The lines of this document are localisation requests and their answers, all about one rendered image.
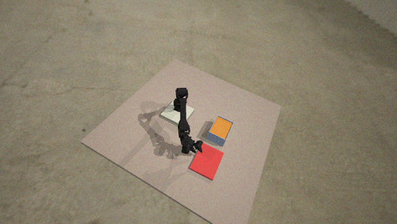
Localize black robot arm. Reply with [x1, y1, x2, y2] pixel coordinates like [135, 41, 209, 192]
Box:
[174, 88, 191, 154]

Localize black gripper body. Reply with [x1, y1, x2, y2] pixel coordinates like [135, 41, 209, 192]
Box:
[188, 136, 203, 149]

